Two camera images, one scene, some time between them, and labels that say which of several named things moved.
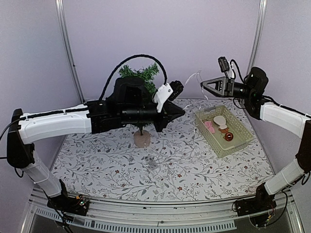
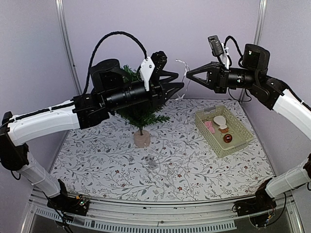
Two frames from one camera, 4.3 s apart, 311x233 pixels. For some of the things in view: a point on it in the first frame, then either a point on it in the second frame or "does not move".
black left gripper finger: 172,111 to 169,88
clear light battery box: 150,161 does not move
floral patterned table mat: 178,164 does not move
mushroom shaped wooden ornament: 220,121 does not move
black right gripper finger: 220,90 to 202,69
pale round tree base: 142,141 does not move
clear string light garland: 154,162 to 148,160
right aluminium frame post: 257,34 does not move
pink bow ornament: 208,124 does not move
